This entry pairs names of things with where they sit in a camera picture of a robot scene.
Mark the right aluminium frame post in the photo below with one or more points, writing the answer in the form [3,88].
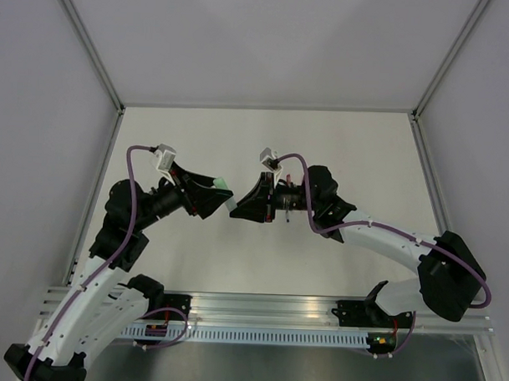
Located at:
[461,39]

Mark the left aluminium frame post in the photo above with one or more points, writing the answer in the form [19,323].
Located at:
[87,44]

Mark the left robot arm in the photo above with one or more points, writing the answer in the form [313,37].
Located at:
[79,330]

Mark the white slotted cable duct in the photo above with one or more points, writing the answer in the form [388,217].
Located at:
[245,336]

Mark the green highlighter cap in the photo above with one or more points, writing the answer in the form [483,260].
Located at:
[220,184]

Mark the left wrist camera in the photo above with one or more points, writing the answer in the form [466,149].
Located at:
[165,156]

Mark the aluminium mounting rail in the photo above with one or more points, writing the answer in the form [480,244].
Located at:
[284,311]

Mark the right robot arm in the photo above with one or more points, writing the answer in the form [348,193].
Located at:
[447,275]

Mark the aluminium frame post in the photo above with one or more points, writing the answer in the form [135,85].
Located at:
[87,44]
[461,39]

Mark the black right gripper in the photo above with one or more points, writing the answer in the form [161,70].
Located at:
[254,205]

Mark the green highlighter pen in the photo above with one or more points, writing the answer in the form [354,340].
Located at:
[231,204]

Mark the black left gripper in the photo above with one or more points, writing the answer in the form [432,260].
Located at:
[196,200]

